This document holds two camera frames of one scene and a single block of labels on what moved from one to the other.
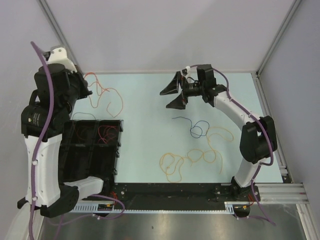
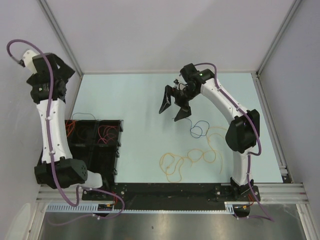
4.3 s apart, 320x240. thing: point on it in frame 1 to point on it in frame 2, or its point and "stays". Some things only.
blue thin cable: [194, 126] stays
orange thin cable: [97, 82] to [69, 132]
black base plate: [177, 194] stays
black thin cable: [83, 113] stays
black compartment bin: [89, 148] stays
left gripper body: [78, 89] to [64, 72]
